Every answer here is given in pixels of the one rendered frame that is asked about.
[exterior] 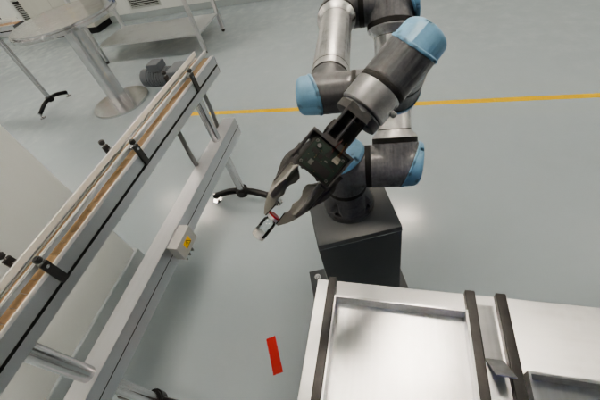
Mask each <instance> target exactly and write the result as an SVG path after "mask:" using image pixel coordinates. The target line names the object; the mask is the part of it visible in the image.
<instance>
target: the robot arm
mask: <svg viewBox="0 0 600 400"><path fill-rule="evenodd" d="M420 15H421V0H324V1H323V2H322V4H321V7H320V9H319V12H318V18H317V22H318V26H319V29H320V30H319V35H318V40H317V45H316V50H315V55H314V59H313V65H312V74H307V75H304V76H300V77H299V78H298V79H297V80H296V103H297V107H298V109H299V111H300V113H301V114H303V115H320V116H322V115H323V114H333V113H341V114H340V115H339V116H338V118H337V119H333V120H332V121H331V122H330V123H329V124H328V125H327V127H326V128H325V130H324V131H323V132H321V131H319V130H318V129H317V128H316V127H313V128H312V130H311V131H310V132H309V133H308V135H307V136H306V137H305V138H304V140H303V141H302V142H301V143H300V142H299V143H298V144H297V146H296V147H295V148H294V149H292V150H290V151H289V152H288V153H287V154H286V155H285V156H284V158H283V159H282V161H281V163H280V166H279V170H278V173H277V175H276V178H275V179H274V180H273V182H272V184H271V188H270V190H269V193H268V195H267V197H266V201H265V205H264V214H265V215H267V214H268V213H269V212H270V211H271V210H272V209H273V208H274V207H275V206H276V203H277V201H278V199H279V198H280V197H281V196H283V195H284V194H285V191H286V189H287V187H288V186H290V185H291V184H294V183H296V182H297V181H298V180H299V179H300V173H299V170H298V167H299V166H301V169H305V170H306V171H308V172H309V173H310V174H311V175H313V176H314V177H315V180H316V181H319V182H320V183H318V184H307V185H306V186H305V188H304V189H303V193H302V196H301V198H300V199H299V200H298V201H296V202H294V203H293V204H292V207H291V209H290V210H289V211H287V212H284V213H283V215H282V216H281V217H280V219H279V220H278V222H277V223H276V225H278V226H279V225H283V224H286V223H289V222H291V221H293V220H295V219H297V218H298V217H300V216H302V215H303V214H305V213H307V212H309V211H310V210H311V209H312V208H313V207H315V206H316V205H318V204H320V203H322V202H324V204H325V209H326V212H327V214H328V215H329V217H330V218H331V219H333V220H334V221H337V222H340V223H346V224H350V223H356V222H359V221H362V220H364V219H365V218H367V217H368V216H369V215H370V214H371V211H372V209H373V205H374V201H373V194H372V192H371V190H370V189H369V188H388V187H400V188H402V187H408V186H415V185H417V184H418V183H419V182H420V180H421V175H422V171H423V165H424V154H425V153H424V149H425V148H424V144H423V142H421V141H418V135H417V134H416V133H415V132H413V131H412V129H411V109H412V108H413V106H414V105H415V103H416V102H417V101H418V99H419V97H420V95H421V88H422V85H423V83H424V81H425V79H426V76H427V74H428V72H429V70H430V69H431V68H432V67H433V66H434V64H437V63H438V59H439V58H440V57H441V55H442V54H443V53H444V52H445V50H446V46H447V42H446V37H445V35H444V33H443V31H442V30H441V29H440V28H439V27H438V26H437V25H436V24H435V23H433V22H431V21H429V20H428V19H426V18H423V17H420ZM358 28H367V30H368V35H369V36H370V37H371V38H373V40H374V57H373V59H372V60H371V61H370V62H369V64H368V65H367V66H366V67H365V69H359V70H351V71H350V50H351V31H352V30H353V29H358ZM362 130H363V131H365V132H366V133H368V134H370V135H373V134H374V133H375V132H376V131H378V132H377V133H376V134H375V135H374V137H373V138H372V145H367V146H364V145H363V143H362V142H361V141H360V140H358V139H356V137H357V136H358V134H359V133H360V132H361V131H362ZM308 139H309V141H307V140H308ZM306 141H307V142H306Z"/></svg>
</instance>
